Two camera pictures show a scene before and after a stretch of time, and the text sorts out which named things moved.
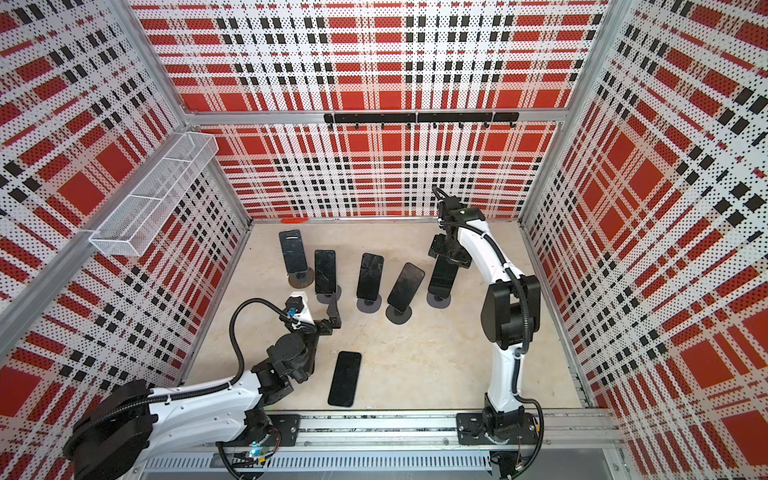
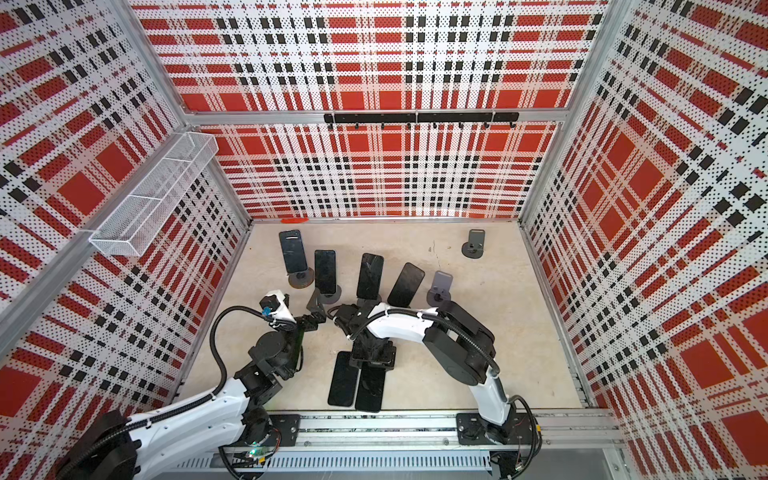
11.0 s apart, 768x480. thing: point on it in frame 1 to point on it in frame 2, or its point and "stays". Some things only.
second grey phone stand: (330, 298) stays
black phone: (442, 278) to (370, 388)
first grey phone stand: (300, 280) stays
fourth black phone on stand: (405, 286) stays
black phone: (345, 379) stays
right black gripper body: (449, 249) to (380, 353)
